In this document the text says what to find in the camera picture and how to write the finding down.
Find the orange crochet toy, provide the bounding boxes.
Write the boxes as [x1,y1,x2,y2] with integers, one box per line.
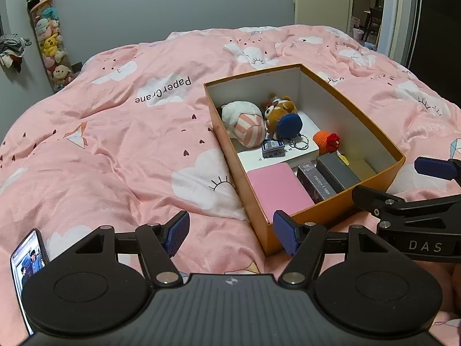
[313,131,341,153]

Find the brown bear plush keychain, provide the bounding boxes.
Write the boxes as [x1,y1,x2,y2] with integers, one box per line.
[264,93,310,150]

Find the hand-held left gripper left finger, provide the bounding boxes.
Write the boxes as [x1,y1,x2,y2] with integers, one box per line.
[74,210,190,289]

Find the dark wardrobe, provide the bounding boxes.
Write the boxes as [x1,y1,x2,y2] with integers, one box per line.
[407,0,461,105]

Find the dark grey box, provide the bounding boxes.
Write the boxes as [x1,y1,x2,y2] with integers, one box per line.
[316,152,362,193]

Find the hanging grey clothes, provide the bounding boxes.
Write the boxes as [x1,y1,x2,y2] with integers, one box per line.
[0,33,32,73]

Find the pink case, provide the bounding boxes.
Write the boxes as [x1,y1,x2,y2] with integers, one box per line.
[248,162,315,222]

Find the white plush toy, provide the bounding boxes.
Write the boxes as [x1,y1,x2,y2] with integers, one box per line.
[221,101,268,148]

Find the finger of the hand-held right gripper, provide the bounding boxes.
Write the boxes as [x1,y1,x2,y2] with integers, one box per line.
[352,185,461,220]
[414,157,461,181]

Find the cream door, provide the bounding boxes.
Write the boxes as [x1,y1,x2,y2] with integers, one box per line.
[294,0,355,35]

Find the dark wooden chair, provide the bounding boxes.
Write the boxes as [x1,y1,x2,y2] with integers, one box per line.
[362,7,382,42]

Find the dark card box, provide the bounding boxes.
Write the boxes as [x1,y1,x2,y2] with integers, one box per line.
[296,164,337,204]

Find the small blue card deck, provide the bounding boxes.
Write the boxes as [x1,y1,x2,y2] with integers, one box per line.
[262,139,287,159]

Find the white door frame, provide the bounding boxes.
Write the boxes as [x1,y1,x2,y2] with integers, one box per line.
[382,0,415,67]

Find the white rectangular box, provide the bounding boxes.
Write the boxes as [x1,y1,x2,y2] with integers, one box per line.
[237,111,320,174]

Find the smartphone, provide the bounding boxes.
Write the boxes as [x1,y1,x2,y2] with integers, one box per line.
[10,228,50,336]

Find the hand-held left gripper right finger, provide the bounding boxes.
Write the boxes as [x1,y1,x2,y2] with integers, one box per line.
[273,210,407,289]

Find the orange cardboard box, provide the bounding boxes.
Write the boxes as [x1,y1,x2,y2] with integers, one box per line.
[203,63,406,257]

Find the clear tube of plush toys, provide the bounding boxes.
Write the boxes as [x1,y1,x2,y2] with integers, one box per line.
[28,0,74,94]

